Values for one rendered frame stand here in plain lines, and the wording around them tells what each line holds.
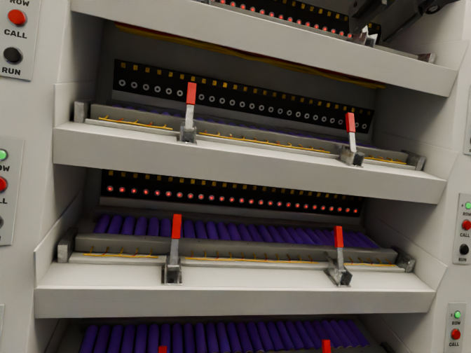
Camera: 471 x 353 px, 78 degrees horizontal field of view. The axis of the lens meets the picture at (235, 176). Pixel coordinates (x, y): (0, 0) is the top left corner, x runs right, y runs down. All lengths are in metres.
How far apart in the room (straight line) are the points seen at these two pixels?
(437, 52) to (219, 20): 0.43
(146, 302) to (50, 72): 0.31
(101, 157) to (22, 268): 0.16
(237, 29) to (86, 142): 0.25
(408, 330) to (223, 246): 0.39
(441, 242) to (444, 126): 0.20
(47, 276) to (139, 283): 0.11
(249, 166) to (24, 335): 0.34
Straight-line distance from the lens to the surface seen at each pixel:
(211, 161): 0.40
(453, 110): 0.64
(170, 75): 0.58
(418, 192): 0.58
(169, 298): 0.43
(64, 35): 0.44
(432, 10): 0.32
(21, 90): 0.43
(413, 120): 0.69
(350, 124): 0.52
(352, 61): 0.53
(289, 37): 0.48
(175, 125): 0.46
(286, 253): 0.52
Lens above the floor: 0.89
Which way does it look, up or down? 1 degrees up
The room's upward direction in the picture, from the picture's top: 6 degrees clockwise
